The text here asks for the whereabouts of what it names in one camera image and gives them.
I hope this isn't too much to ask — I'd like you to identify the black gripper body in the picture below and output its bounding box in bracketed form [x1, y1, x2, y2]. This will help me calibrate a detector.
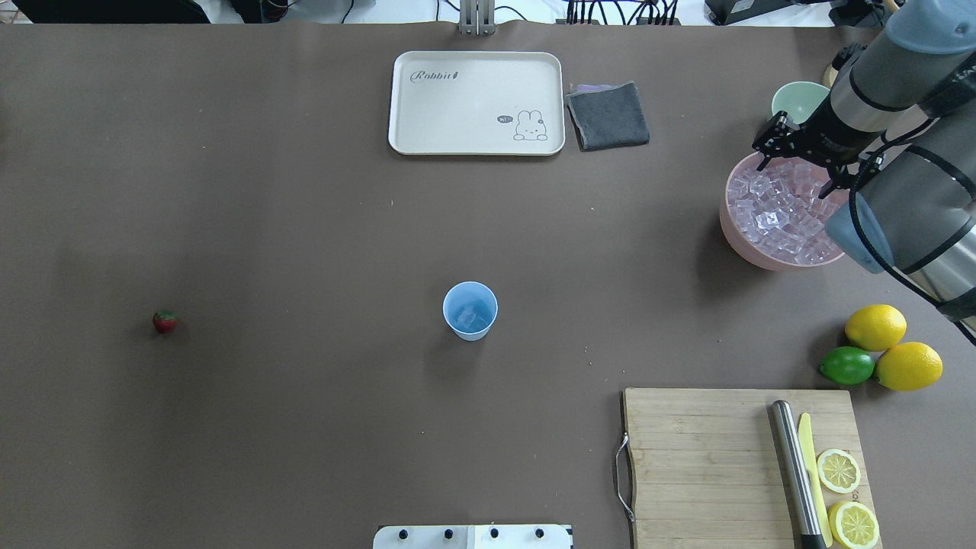
[792, 107, 885, 167]

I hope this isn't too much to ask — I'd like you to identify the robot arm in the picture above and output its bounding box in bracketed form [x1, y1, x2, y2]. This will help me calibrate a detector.
[785, 1, 974, 341]

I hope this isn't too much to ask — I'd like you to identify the pile of clear ice cubes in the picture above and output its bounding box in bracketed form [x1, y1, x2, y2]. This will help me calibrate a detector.
[728, 159, 847, 265]

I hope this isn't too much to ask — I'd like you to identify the ice cube in cup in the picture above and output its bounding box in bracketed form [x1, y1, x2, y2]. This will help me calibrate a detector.
[454, 300, 493, 333]

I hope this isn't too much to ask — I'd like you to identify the light blue cup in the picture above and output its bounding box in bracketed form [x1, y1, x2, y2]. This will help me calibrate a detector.
[442, 281, 499, 342]

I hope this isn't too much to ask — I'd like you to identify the mint green bowl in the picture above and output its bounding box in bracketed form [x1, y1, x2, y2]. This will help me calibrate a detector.
[770, 81, 830, 125]

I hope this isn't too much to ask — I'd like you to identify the pink bowl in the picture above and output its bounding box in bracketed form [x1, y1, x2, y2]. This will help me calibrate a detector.
[719, 150, 859, 272]

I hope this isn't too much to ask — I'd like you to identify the yellow lemon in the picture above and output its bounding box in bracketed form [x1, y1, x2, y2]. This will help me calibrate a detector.
[844, 303, 907, 352]
[874, 342, 944, 390]

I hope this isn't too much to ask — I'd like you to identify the green lime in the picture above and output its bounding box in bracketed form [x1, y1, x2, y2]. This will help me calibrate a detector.
[819, 346, 876, 386]

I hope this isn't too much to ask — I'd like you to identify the dark grey cloth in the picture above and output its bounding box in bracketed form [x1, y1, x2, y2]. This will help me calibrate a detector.
[565, 82, 650, 152]

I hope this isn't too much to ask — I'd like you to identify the yellow plastic knife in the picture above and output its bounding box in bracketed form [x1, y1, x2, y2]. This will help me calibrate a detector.
[796, 413, 833, 548]

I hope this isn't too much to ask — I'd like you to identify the lemon slice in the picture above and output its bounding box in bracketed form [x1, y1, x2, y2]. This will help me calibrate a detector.
[815, 448, 863, 494]
[827, 501, 881, 548]

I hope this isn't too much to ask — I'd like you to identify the wooden cutting board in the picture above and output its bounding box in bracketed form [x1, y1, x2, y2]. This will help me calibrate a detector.
[621, 388, 867, 548]

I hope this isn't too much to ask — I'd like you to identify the cream rabbit tray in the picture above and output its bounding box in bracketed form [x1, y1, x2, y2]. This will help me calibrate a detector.
[387, 51, 566, 156]

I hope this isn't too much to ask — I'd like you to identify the red strawberry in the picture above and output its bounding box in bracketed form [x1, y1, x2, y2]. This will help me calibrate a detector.
[151, 310, 180, 335]

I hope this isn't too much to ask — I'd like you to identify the steel handled knife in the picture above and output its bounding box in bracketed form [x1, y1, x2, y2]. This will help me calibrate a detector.
[768, 400, 826, 548]

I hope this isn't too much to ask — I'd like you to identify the aluminium frame post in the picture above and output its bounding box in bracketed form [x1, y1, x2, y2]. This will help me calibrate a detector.
[457, 0, 497, 36]

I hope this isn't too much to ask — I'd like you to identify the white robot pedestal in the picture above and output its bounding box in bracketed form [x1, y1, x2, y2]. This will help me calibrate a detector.
[372, 523, 574, 548]

